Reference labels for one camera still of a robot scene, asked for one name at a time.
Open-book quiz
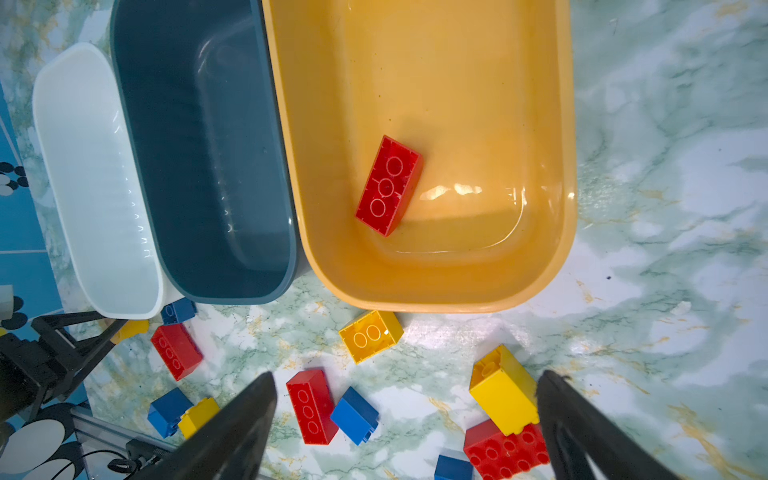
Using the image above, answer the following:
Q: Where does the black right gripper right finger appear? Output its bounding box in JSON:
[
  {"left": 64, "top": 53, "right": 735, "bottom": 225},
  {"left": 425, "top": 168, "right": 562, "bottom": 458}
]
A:
[{"left": 536, "top": 370, "right": 676, "bottom": 479}]

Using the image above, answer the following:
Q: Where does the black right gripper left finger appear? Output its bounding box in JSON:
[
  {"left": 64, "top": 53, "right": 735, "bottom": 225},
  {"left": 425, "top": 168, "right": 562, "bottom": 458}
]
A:
[{"left": 133, "top": 372, "right": 277, "bottom": 480}]

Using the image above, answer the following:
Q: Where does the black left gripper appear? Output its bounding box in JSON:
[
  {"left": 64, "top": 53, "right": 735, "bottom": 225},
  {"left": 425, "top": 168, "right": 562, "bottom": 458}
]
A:
[{"left": 1, "top": 311, "right": 127, "bottom": 421}]

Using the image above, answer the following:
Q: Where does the yellow tall lego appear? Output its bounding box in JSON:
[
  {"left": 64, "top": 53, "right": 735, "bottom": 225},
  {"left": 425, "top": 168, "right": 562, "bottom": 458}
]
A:
[{"left": 469, "top": 345, "right": 540, "bottom": 436}]

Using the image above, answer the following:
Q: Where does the yellow round lego piece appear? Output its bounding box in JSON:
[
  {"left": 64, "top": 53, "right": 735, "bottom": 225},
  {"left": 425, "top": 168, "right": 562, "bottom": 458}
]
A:
[{"left": 111, "top": 320, "right": 149, "bottom": 345}]

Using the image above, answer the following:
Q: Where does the small red lego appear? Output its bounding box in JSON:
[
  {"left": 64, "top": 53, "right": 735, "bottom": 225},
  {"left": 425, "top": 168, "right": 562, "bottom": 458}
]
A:
[{"left": 463, "top": 420, "right": 550, "bottom": 480}]

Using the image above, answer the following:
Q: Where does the red long lego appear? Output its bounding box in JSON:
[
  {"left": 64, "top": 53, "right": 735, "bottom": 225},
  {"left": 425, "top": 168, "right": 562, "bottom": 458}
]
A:
[
  {"left": 151, "top": 324, "right": 203, "bottom": 381},
  {"left": 355, "top": 135, "right": 424, "bottom": 237},
  {"left": 286, "top": 368, "right": 339, "bottom": 445}
]

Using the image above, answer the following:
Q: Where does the white plastic bin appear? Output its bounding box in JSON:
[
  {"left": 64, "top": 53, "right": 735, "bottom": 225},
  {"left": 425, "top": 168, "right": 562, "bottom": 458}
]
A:
[{"left": 32, "top": 42, "right": 181, "bottom": 320}]

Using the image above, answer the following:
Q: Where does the dark teal plastic bin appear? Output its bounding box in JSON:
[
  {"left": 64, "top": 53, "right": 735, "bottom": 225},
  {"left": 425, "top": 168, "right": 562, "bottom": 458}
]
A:
[{"left": 111, "top": 0, "right": 304, "bottom": 305}]

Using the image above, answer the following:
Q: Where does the yellow plastic bin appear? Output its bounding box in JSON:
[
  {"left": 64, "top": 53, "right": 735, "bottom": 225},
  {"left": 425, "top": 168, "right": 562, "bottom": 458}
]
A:
[{"left": 262, "top": 1, "right": 578, "bottom": 313}]

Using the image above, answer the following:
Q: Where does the yellow lego front left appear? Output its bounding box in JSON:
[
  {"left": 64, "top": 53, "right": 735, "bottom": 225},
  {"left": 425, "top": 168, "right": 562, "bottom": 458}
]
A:
[{"left": 178, "top": 397, "right": 220, "bottom": 440}]

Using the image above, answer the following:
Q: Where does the blue lego front left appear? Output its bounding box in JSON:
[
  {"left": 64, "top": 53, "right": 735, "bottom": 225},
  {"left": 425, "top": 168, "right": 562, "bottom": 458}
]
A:
[{"left": 147, "top": 388, "right": 193, "bottom": 438}]

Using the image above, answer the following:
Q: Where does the blue lego centre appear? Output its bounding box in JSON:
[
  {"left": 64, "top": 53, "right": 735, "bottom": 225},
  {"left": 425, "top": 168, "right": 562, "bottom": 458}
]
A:
[{"left": 330, "top": 387, "right": 379, "bottom": 445}]

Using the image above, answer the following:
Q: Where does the small dark blue lego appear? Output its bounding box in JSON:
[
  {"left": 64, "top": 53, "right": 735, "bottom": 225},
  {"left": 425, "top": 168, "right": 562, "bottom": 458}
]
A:
[{"left": 161, "top": 298, "right": 197, "bottom": 325}]

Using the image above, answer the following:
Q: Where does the blue lego front right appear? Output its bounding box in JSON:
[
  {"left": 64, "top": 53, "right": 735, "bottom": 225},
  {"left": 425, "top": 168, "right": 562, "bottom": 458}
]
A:
[{"left": 434, "top": 455, "right": 474, "bottom": 480}]

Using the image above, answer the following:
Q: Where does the yellow lego centre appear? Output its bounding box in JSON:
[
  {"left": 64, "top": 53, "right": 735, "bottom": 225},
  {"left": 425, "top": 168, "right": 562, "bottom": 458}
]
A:
[{"left": 339, "top": 310, "right": 404, "bottom": 364}]

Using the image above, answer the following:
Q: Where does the aluminium front rail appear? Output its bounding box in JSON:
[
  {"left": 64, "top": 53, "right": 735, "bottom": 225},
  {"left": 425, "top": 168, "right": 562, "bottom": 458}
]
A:
[{"left": 71, "top": 406, "right": 176, "bottom": 479}]

